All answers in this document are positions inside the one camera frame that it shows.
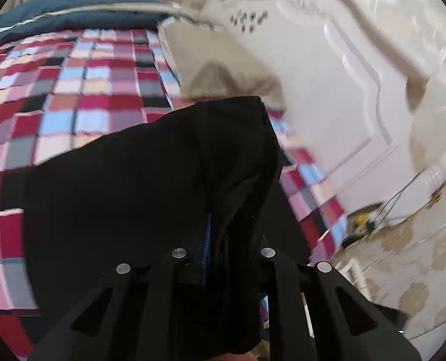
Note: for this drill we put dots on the blue quilt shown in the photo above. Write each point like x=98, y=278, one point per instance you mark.
x=76, y=11

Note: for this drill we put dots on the white carved headboard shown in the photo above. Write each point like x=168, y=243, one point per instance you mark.
x=339, y=101

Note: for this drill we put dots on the cluster of dark stickers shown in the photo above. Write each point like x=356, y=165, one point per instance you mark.
x=249, y=20

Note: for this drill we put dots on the black pants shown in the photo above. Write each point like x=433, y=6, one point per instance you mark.
x=151, y=180

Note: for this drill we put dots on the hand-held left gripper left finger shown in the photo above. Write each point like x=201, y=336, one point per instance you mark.
x=148, y=308

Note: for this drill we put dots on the plaid bed sheet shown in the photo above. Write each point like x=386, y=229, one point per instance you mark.
x=76, y=116

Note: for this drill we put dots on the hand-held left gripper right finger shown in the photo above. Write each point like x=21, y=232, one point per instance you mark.
x=302, y=308

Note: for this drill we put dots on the white bedside cabinet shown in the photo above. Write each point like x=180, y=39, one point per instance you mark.
x=444, y=169

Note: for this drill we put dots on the beige pillow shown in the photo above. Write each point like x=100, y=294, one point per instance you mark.
x=215, y=67

